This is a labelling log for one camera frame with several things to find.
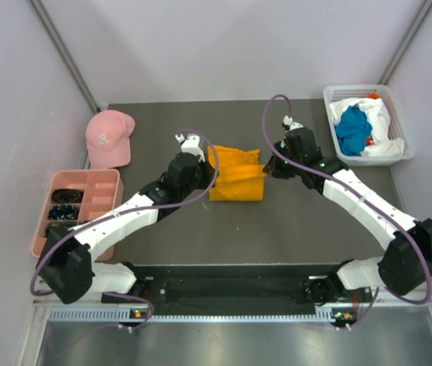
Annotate pink baseball cap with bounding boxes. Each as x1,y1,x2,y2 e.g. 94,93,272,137
85,110,136,169

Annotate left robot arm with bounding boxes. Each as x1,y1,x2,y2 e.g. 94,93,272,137
34,152,219,304

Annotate black folded socks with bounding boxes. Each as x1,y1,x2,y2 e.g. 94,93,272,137
50,188,84,204

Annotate aluminium frame rail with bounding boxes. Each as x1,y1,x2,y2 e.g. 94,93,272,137
31,263,427,328

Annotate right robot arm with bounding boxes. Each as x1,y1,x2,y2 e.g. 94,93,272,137
264,123,432,303

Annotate green patterned socks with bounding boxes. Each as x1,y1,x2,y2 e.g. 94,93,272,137
45,221,76,237

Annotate blue patterned socks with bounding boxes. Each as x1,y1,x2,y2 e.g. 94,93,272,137
47,204,80,220

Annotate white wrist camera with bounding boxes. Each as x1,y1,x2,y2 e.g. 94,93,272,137
174,133,206,162
282,116,303,131

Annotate blue t shirt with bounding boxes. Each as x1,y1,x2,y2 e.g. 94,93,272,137
334,105,372,156

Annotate white plastic laundry basket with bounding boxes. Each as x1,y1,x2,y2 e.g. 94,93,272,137
323,84,414,166

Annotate pink divided organizer tray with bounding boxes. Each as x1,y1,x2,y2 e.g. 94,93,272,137
30,169,123,257

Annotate orange t shirt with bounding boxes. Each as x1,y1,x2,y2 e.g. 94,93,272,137
210,146,266,202

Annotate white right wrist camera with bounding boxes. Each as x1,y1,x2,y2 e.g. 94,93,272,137
282,116,303,131

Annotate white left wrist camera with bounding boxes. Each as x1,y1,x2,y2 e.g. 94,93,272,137
174,133,206,162

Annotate white t shirt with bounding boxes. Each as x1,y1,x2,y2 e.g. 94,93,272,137
329,98,405,158

